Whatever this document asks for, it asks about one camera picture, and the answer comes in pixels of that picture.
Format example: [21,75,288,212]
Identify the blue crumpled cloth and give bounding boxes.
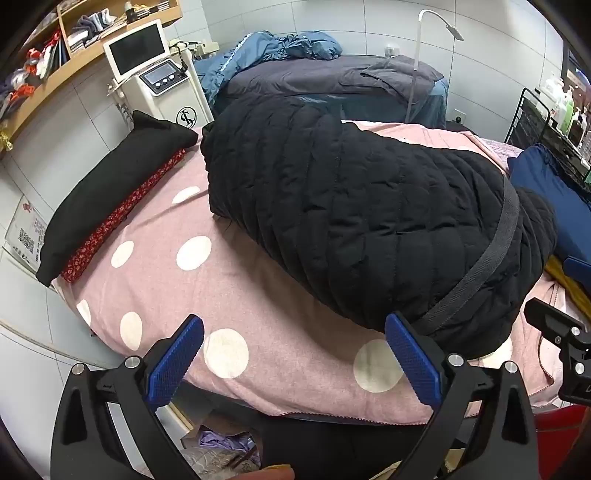
[194,30,345,109]

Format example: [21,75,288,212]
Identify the grey white folded clothes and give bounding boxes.
[69,13,122,47]

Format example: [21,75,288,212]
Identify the black wire rack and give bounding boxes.
[503,88,591,195]

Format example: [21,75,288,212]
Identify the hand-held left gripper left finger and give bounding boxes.
[51,315,205,480]

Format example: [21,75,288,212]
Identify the red floral cloth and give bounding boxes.
[60,148,188,283]

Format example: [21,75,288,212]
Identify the white machine with screen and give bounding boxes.
[102,18,215,134]

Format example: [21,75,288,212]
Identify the green pump bottle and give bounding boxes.
[558,85,577,132]

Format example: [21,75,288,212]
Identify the purple cloth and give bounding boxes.
[196,427,259,462]

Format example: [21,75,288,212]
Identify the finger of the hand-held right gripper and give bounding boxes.
[563,257,591,278]
[524,298,591,408]

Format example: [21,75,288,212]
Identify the black quilted jacket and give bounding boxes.
[201,95,559,361]

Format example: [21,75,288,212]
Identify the pink polka dot blanket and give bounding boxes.
[51,119,573,425]

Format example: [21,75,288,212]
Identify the wooden wall shelf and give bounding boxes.
[0,0,183,148]

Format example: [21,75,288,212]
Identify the white gooseneck lamp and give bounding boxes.
[406,9,465,123]

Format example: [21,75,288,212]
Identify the white wall notice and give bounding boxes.
[4,194,49,273]

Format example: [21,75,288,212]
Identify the yellow cloth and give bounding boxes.
[547,256,591,315]

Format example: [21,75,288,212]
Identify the black folded cloth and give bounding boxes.
[36,110,199,287]

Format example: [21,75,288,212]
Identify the white bottle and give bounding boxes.
[542,74,561,109]

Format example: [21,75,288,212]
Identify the navy blue cloth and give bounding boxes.
[509,144,591,261]

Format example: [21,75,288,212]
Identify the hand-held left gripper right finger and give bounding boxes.
[385,311,539,480]

